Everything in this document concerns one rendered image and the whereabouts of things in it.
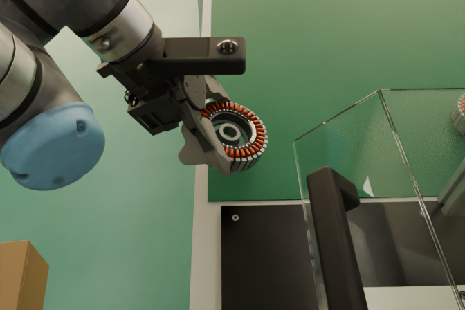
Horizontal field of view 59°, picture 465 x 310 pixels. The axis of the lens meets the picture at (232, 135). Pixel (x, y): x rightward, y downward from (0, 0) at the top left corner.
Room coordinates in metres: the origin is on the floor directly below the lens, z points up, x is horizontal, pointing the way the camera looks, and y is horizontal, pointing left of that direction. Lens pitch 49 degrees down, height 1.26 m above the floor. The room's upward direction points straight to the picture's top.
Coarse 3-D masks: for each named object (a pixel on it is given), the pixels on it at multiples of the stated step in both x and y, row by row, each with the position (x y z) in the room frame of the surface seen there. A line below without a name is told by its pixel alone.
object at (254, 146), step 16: (208, 112) 0.41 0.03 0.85; (224, 112) 0.42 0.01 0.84; (240, 112) 0.42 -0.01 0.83; (224, 128) 0.39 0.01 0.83; (240, 128) 0.41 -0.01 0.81; (256, 128) 0.40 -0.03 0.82; (224, 144) 0.36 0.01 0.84; (240, 144) 0.38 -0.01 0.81; (256, 144) 0.36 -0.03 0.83; (240, 160) 0.34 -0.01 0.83; (256, 160) 0.35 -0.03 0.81
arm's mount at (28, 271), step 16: (0, 256) 0.20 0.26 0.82; (16, 256) 0.20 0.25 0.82; (32, 256) 0.21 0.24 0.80; (0, 272) 0.18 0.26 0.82; (16, 272) 0.18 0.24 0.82; (32, 272) 0.19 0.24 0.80; (0, 288) 0.17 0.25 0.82; (16, 288) 0.17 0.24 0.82; (32, 288) 0.18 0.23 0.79; (0, 304) 0.15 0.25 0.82; (16, 304) 0.15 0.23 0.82; (32, 304) 0.16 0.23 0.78
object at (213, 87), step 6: (210, 78) 0.44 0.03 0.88; (210, 84) 0.43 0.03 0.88; (216, 84) 0.44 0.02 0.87; (210, 90) 0.42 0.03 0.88; (216, 90) 0.43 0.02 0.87; (222, 90) 0.44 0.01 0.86; (210, 96) 0.43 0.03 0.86; (216, 96) 0.43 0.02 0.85; (222, 96) 0.43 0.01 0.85; (228, 96) 0.45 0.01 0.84
